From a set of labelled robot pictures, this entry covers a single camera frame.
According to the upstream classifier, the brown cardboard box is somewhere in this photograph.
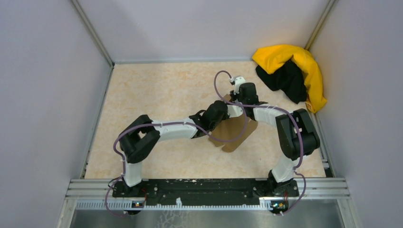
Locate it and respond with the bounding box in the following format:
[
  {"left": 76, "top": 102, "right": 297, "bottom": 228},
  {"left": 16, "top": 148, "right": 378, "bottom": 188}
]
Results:
[{"left": 208, "top": 94, "right": 259, "bottom": 153}]

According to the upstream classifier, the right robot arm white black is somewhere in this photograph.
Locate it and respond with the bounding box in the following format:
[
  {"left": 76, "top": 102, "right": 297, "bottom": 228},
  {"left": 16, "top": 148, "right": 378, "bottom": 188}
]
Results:
[{"left": 229, "top": 82, "right": 320, "bottom": 196}]

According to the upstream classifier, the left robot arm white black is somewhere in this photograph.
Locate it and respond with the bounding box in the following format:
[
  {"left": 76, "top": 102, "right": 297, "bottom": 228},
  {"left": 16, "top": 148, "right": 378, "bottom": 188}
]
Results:
[{"left": 112, "top": 100, "right": 248, "bottom": 197}]

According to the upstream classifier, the yellow cloth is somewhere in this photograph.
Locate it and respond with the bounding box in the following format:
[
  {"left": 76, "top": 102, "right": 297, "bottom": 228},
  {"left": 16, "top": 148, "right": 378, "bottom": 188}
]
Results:
[{"left": 252, "top": 44, "right": 327, "bottom": 114}]

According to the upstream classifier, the black cloth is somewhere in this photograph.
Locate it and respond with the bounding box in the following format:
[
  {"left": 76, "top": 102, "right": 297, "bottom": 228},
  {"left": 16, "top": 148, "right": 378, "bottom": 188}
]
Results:
[{"left": 255, "top": 59, "right": 307, "bottom": 104}]

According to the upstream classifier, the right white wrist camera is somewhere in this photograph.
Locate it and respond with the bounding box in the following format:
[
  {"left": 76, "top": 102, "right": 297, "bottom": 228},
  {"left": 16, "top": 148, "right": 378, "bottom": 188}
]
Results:
[{"left": 229, "top": 76, "right": 246, "bottom": 86}]

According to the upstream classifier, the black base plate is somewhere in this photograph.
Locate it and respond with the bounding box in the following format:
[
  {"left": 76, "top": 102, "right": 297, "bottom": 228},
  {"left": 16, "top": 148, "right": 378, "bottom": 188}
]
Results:
[{"left": 112, "top": 178, "right": 299, "bottom": 206}]

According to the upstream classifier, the aluminium front rail frame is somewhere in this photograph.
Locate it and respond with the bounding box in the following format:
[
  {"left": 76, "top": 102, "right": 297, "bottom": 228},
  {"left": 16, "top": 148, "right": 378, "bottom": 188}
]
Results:
[{"left": 57, "top": 178, "right": 362, "bottom": 228}]

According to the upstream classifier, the right corner aluminium post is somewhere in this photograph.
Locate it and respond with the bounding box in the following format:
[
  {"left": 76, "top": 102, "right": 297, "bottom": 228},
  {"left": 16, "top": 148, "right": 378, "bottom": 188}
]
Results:
[{"left": 304, "top": 0, "right": 339, "bottom": 51}]

